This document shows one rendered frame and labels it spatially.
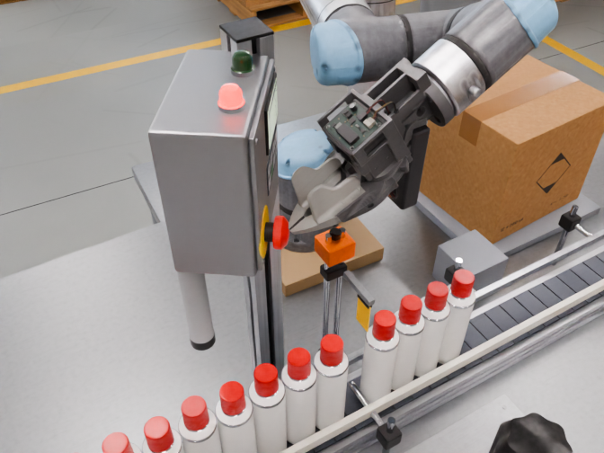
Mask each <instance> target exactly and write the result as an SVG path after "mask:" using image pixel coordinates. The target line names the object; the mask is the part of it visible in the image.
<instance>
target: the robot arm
mask: <svg viewBox="0 0 604 453"><path fill-rule="evenodd" d="M299 1H300V3H301V4H302V6H303V8H304V10H305V12H306V14H307V16H308V18H309V20H310V22H311V23H312V25H313V29H312V30H311V34H310V57H311V63H312V67H313V70H314V75H315V79H316V80H317V82H318V83H319V84H322V85H325V86H329V85H345V86H348V93H347V94H346V95H345V96H343V97H342V98H341V99H340V100H339V101H338V102H337V103H336V104H335V105H334V106H333V107H332V108H331V109H330V110H329V111H328V112H326V113H325V114H324V115H323V116H322V117H321V118H320V119H319V120H317V123H318V124H319V126H320V127H321V129H322V130H323V131H322V130H319V131H316V129H301V130H298V131H295V132H293V133H291V134H289V135H287V136H286V137H284V138H283V139H282V141H280V142H279V144H278V171H279V181H280V184H279V198H280V216H284V217H285V218H286V220H287V221H288V222H289V241H288V244H287V245H286V246H285V247H284V248H285V249H287V250H290V251H292V252H297V253H311V252H315V236H316V235H319V234H322V233H323V232H326V231H328V230H330V229H332V228H335V227H338V223H341V222H346V221H349V220H351V219H353V218H356V217H358V216H360V215H363V214H365V213H367V212H369V211H371V210H372V209H374V208H375V207H377V206H378V205H379V204H380V203H382V202H383V201H384V200H385V199H386V197H388V198H389V199H391V201H393V202H394V203H395V205H396V206H397V207H398V208H399V209H408V208H410V207H411V206H414V205H415V204H416V203H417V200H418V195H419V189H420V185H421V179H422V170H423V166H424V160H425V156H426V150H427V145H428V140H429V135H430V128H429V127H428V126H426V125H425V124H426V121H427V120H430V121H432V122H433V123H435V124H436V125H438V126H441V127H444V126H445V125H446V124H448V123H449V122H450V121H451V120H452V119H453V118H454V116H457V115H459V114H460V113H461V112H462V111H464V110H465V109H466V108H467V107H468V106H469V105H470V104H471V103H473V102H474V101H475V100H476V99H477V98H478V97H479V96H480V95H482V94H483V93H484V92H485V91H486V90H487V89H488V88H490V87H491V86H492V85H493V84H495V83H496V82H497V81H498V80H499V79H500V78H501V77H503V76H504V75H505V74H506V73H507V72H508V71H509V70H511V69H512V68H513V67H514V66H515V65H516V64H517V63H519V62H520V61H521V60H522V59H523V58H524V57H525V56H527V54H528V53H529V52H530V51H531V50H532V49H536V48H537V47H538V44H539V43H540V42H541V41H542V40H543V39H544V38H545V37H546V36H547V35H548V34H549V33H550V32H551V31H552V30H553V29H554V28H555V26H556V25H557V21H558V10H557V6H556V4H555V0H482V1H480V2H477V3H473V4H469V5H467V6H463V7H460V8H457V9H451V10H442V11H433V12H424V13H407V14H395V0H299ZM344 102H346V103H347V106H346V107H345V108H344V109H343V110H342V111H340V112H339V113H338V114H337V115H336V116H335V117H334V118H333V119H331V120H330V121H329V120H328V119H327V117H328V116H329V115H331V114H332V113H333V112H334V111H335V110H336V109H337V108H338V107H339V106H341V105H342V104H343V103H344Z"/></svg>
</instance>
